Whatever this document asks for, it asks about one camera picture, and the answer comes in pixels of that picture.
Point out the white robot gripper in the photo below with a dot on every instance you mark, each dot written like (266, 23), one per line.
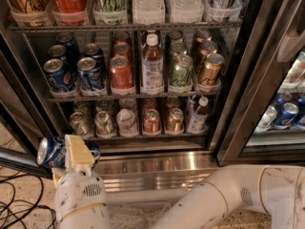
(77, 191)

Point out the blue pepsi can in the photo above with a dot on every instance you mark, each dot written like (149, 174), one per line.
(58, 76)
(287, 113)
(60, 52)
(52, 152)

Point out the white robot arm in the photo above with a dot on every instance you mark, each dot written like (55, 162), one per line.
(278, 190)

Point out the bottom shelf left silver can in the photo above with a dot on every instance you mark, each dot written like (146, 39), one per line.
(80, 125)

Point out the shelf silver can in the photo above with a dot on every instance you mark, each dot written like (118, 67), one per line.
(103, 124)
(80, 125)
(223, 10)

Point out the left open fridge door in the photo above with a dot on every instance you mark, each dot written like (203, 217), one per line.
(26, 113)

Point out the bottom shelf water bottle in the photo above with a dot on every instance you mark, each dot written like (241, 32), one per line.
(127, 123)

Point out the front blue pepsi can second row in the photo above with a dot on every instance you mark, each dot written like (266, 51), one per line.
(90, 74)

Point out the blue pepsi can second row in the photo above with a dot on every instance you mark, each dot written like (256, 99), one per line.
(90, 74)
(94, 51)

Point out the bottom shelf red can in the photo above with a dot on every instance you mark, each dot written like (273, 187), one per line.
(151, 122)

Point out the front red soda can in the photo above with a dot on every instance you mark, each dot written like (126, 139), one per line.
(121, 73)

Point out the red soda can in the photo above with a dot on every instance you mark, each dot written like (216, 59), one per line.
(122, 49)
(121, 73)
(121, 37)

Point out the bottom shelf gold can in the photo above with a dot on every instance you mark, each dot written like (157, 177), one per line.
(175, 121)

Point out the shelf gold can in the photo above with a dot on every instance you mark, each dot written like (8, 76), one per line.
(30, 13)
(175, 121)

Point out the rear blue pepsi can second row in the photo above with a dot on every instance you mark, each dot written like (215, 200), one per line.
(94, 51)

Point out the middle red soda can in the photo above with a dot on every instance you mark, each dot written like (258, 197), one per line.
(122, 49)

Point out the rear red soda can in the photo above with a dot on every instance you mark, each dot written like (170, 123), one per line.
(121, 37)

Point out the bottom shelf tea bottle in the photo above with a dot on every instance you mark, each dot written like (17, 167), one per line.
(198, 111)

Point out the front green soda can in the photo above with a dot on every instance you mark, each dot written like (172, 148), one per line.
(181, 71)

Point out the green soda can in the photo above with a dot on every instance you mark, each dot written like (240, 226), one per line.
(176, 49)
(181, 71)
(174, 36)

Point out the middle green soda can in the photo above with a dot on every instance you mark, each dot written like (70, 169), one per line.
(176, 49)

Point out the top shelf green can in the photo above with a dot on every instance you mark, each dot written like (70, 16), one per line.
(110, 12)

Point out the top shelf red coca-cola can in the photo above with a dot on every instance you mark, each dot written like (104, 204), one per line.
(70, 12)

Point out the top shelf gold can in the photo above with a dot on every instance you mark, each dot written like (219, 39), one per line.
(30, 13)

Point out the front gold soda can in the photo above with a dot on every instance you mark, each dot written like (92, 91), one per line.
(212, 66)

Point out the gold soda can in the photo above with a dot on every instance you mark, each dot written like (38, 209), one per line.
(200, 36)
(212, 66)
(206, 47)

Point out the rear green soda can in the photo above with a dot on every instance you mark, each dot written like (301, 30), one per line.
(174, 36)

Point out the top shelf clear water bottle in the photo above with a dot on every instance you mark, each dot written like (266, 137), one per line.
(148, 12)

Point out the middle gold soda can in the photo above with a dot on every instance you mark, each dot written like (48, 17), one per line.
(206, 47)

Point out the rear gold soda can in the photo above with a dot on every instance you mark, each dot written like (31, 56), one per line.
(200, 36)

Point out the right glass fridge door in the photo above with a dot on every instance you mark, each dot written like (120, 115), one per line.
(276, 39)

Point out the blue pepsi can behind glass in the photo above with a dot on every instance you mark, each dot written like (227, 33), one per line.
(287, 113)

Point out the top shelf silver can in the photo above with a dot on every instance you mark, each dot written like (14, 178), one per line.
(223, 10)

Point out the clear plastic bin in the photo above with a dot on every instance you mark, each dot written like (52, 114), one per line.
(141, 209)

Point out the brown tea bottle white cap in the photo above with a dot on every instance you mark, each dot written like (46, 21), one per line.
(152, 66)

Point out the middle wire shelf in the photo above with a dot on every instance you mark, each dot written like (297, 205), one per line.
(117, 96)

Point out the wire shelf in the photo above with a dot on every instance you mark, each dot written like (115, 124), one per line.
(117, 96)
(129, 27)

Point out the top wire shelf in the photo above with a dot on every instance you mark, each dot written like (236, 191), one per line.
(129, 27)

